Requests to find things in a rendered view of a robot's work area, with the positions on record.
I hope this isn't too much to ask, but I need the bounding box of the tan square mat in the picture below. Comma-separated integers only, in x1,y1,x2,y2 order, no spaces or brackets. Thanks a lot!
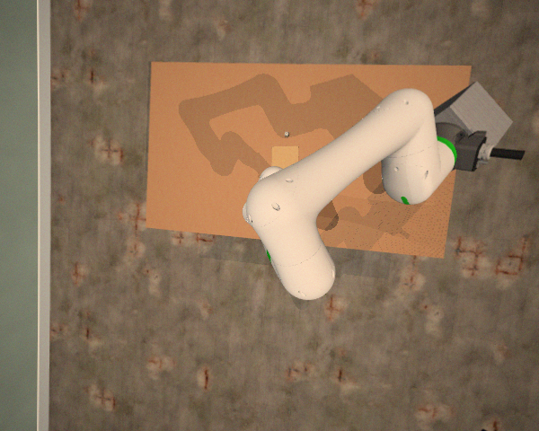
271,146,298,169

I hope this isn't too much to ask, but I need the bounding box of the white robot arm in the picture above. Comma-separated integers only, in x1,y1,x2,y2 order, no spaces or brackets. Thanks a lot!
243,88,525,300

